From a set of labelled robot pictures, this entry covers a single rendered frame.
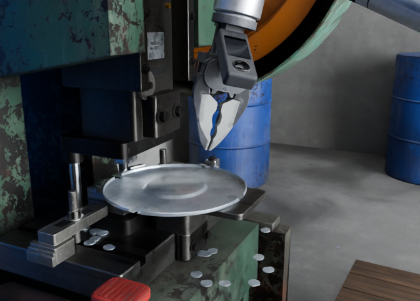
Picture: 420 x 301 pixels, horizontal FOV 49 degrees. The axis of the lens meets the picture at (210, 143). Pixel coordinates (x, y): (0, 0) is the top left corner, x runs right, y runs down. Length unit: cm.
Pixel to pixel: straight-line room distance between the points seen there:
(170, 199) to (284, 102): 347
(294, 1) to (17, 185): 74
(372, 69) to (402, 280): 275
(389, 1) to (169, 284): 60
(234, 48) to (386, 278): 105
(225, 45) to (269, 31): 48
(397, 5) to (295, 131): 360
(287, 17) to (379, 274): 86
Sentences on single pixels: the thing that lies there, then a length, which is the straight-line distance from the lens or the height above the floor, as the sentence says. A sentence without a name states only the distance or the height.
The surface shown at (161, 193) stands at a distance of 91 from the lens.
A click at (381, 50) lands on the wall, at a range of 411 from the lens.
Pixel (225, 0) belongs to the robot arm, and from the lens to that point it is 72.
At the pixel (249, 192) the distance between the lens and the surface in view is 94.
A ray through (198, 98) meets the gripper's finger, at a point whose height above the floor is 100.
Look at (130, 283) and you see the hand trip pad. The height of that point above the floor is 76.
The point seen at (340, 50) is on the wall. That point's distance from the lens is 415.
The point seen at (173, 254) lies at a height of 66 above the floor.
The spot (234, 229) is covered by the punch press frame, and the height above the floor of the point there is 64.
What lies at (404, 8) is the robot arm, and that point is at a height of 113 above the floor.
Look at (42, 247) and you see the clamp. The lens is 87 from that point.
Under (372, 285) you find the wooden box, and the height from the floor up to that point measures 35.
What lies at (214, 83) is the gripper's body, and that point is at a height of 102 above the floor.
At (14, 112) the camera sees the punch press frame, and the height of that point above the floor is 93.
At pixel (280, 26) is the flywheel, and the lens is 116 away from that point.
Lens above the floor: 111
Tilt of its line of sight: 15 degrees down
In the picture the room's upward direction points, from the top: straight up
